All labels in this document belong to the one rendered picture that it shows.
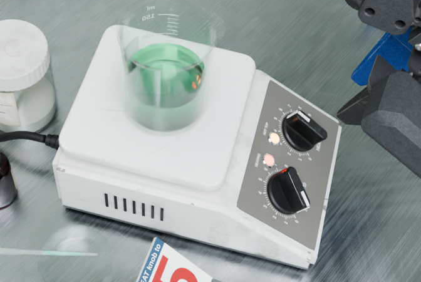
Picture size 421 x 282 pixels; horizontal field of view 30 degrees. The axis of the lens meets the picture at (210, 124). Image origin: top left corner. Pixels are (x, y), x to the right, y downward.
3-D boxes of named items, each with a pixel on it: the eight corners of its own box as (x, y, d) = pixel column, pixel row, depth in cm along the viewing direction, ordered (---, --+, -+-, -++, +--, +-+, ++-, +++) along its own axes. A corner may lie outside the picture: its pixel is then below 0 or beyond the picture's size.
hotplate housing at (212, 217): (337, 137, 67) (358, 81, 60) (310, 277, 59) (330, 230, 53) (86, 76, 68) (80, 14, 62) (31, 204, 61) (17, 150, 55)
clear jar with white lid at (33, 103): (24, 67, 69) (11, 5, 62) (73, 106, 67) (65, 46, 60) (-30, 109, 66) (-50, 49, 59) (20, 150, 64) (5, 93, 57)
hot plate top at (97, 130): (257, 63, 60) (259, 56, 60) (220, 196, 54) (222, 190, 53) (108, 27, 61) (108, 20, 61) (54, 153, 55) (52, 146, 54)
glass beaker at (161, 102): (124, 148, 55) (120, 74, 48) (116, 74, 58) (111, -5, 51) (223, 138, 56) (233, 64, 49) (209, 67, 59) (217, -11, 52)
